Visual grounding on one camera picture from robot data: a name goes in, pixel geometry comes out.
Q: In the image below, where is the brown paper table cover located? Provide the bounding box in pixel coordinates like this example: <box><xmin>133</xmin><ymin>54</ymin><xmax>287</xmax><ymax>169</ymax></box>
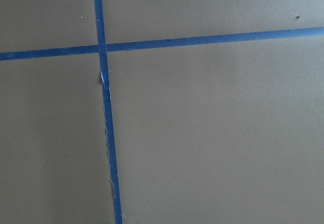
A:
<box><xmin>1</xmin><ymin>0</ymin><xmax>323</xmax><ymax>223</ymax></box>

